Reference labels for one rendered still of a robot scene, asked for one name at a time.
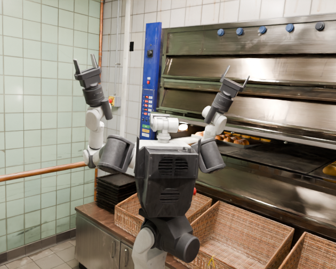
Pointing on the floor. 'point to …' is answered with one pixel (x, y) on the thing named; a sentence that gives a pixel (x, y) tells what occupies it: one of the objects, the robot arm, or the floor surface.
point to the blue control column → (149, 70)
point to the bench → (105, 241)
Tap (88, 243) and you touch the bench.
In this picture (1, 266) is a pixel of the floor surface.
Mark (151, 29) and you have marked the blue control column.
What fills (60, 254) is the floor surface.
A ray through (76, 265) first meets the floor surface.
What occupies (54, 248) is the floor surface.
